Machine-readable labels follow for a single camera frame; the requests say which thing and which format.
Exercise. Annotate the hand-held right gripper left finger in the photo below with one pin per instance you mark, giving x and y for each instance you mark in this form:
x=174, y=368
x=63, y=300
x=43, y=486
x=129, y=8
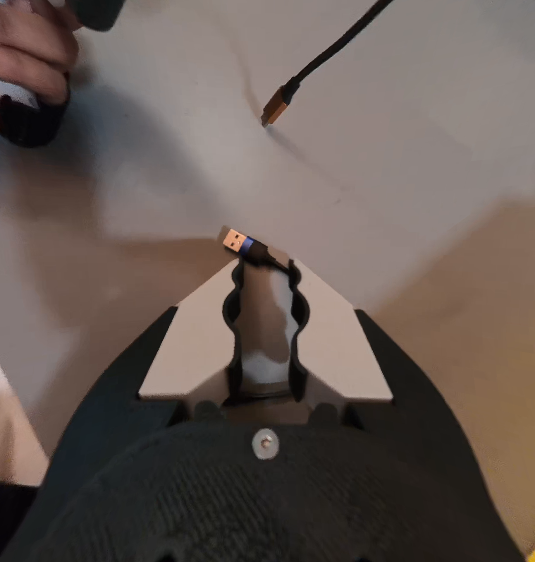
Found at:
x=192, y=351

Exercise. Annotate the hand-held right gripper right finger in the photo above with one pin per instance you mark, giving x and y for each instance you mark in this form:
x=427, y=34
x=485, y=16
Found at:
x=342, y=355

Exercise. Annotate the grey desk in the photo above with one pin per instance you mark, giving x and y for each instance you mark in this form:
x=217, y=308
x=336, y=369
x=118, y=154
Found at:
x=381, y=175

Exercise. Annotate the person's left hand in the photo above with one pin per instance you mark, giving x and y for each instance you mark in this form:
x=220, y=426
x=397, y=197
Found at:
x=26, y=48

